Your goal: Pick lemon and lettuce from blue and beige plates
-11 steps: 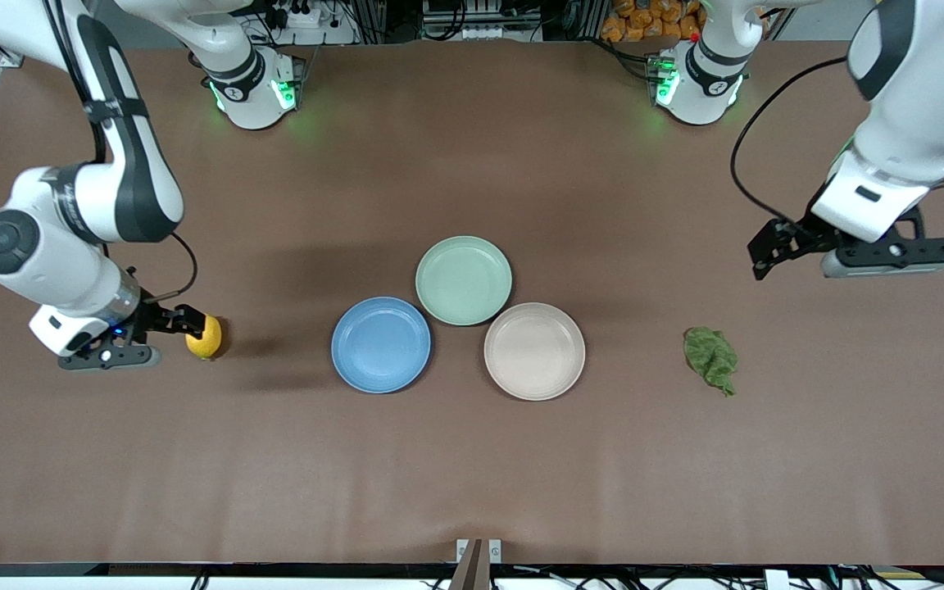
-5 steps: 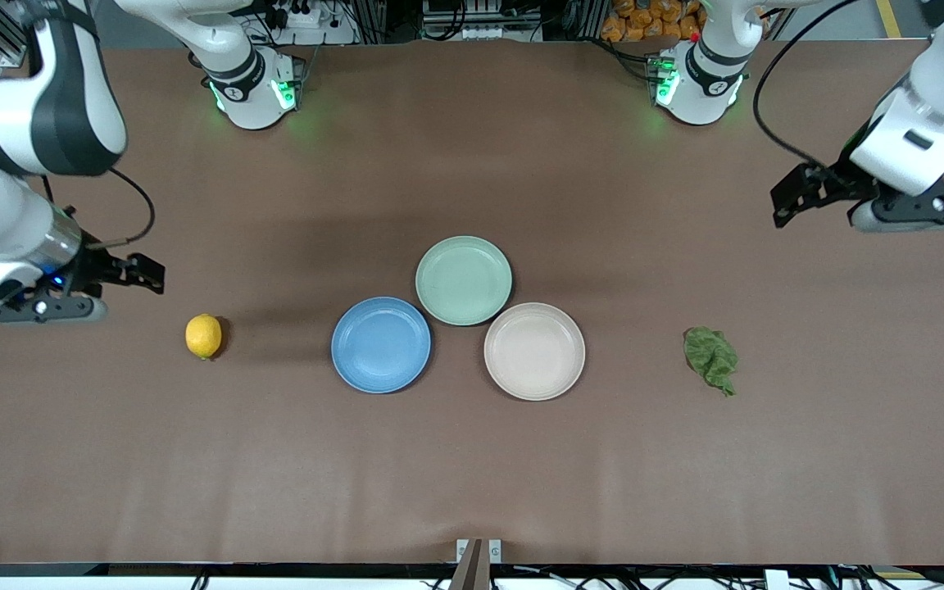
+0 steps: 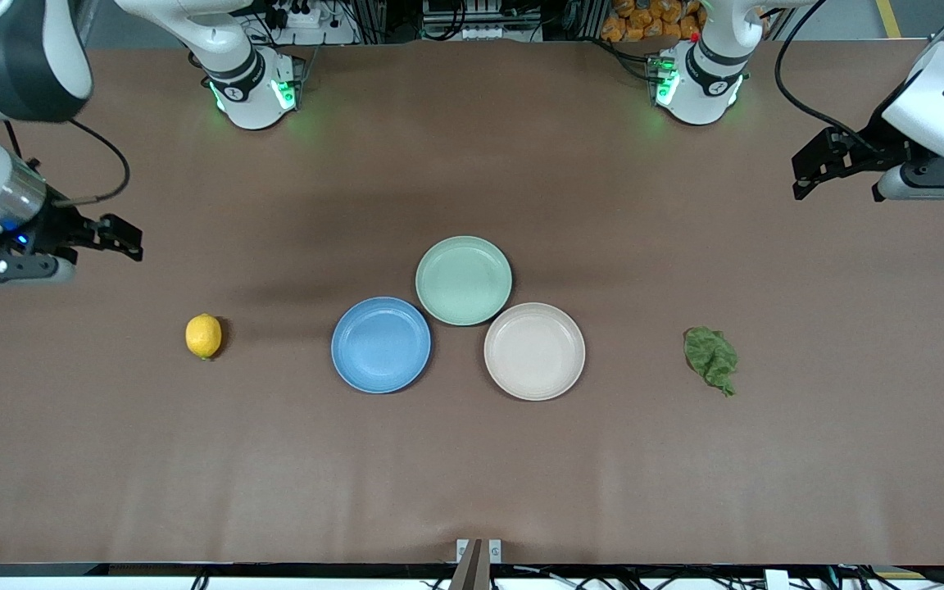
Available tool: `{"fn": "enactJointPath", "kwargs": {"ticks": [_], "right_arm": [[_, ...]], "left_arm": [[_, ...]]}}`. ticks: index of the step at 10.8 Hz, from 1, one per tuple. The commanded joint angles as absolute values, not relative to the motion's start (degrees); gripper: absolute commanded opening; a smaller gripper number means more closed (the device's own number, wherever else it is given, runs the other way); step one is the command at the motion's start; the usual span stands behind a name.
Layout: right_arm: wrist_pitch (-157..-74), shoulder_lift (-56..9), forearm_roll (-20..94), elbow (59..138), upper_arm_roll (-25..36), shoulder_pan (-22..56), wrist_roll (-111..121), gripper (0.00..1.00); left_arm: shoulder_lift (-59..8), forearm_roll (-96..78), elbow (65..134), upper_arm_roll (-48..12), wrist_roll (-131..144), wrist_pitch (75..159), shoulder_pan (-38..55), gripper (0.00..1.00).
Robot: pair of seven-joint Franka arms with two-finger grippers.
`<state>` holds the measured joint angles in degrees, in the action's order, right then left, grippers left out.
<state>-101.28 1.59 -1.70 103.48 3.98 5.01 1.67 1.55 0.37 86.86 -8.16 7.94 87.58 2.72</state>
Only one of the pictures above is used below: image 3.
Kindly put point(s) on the green lettuce leaf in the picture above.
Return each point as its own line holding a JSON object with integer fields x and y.
{"x": 711, "y": 359}

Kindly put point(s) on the beige round plate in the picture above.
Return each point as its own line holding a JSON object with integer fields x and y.
{"x": 534, "y": 351}

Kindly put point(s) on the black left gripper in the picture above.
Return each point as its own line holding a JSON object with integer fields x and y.
{"x": 872, "y": 148}

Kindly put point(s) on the metal table edge bracket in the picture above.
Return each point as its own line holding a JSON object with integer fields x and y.
{"x": 478, "y": 561}

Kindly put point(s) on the white power strip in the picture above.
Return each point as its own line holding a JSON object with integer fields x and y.
{"x": 300, "y": 15}

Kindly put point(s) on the yellow lemon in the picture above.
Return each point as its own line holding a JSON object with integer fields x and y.
{"x": 203, "y": 336}

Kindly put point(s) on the bag of orange items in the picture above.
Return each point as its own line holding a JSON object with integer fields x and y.
{"x": 640, "y": 20}

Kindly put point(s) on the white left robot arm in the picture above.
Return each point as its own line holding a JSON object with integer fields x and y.
{"x": 943, "y": 106}

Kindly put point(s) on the blue round plate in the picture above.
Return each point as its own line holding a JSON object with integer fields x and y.
{"x": 380, "y": 344}

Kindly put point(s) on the mint green round plate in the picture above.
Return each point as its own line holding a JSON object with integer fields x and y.
{"x": 464, "y": 280}

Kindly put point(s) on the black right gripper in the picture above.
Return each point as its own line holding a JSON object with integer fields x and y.
{"x": 52, "y": 229}

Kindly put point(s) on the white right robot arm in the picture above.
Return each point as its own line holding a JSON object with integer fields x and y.
{"x": 242, "y": 74}

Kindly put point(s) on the small white box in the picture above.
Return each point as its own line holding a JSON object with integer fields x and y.
{"x": 777, "y": 580}

